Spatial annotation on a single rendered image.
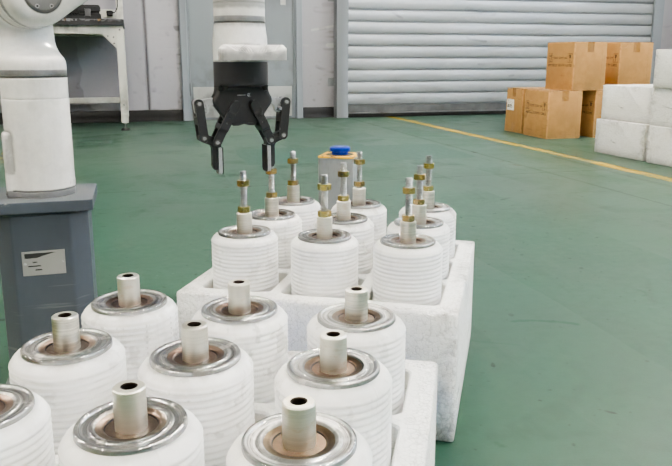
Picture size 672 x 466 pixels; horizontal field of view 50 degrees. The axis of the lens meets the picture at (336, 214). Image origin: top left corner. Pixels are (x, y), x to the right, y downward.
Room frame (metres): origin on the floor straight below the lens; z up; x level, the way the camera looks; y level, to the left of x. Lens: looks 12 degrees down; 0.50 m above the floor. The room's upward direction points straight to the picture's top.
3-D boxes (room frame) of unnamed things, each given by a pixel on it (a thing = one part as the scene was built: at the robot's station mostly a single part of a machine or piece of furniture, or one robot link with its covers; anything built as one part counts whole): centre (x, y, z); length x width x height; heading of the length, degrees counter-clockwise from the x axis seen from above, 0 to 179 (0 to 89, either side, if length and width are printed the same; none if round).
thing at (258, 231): (1.01, 0.13, 0.25); 0.08 x 0.08 x 0.01
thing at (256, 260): (1.01, 0.13, 0.16); 0.10 x 0.10 x 0.18
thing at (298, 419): (0.43, 0.02, 0.26); 0.02 x 0.02 x 0.03
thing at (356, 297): (0.66, -0.02, 0.26); 0.02 x 0.02 x 0.03
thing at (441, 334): (1.10, -0.01, 0.09); 0.39 x 0.39 x 0.18; 76
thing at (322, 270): (0.99, 0.02, 0.16); 0.10 x 0.10 x 0.18
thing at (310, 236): (0.99, 0.02, 0.25); 0.08 x 0.08 x 0.01
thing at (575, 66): (4.75, -1.55, 0.45); 0.30 x 0.24 x 0.30; 17
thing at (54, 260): (1.06, 0.44, 0.15); 0.15 x 0.15 x 0.30; 15
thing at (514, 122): (5.03, -1.37, 0.15); 0.30 x 0.24 x 0.30; 104
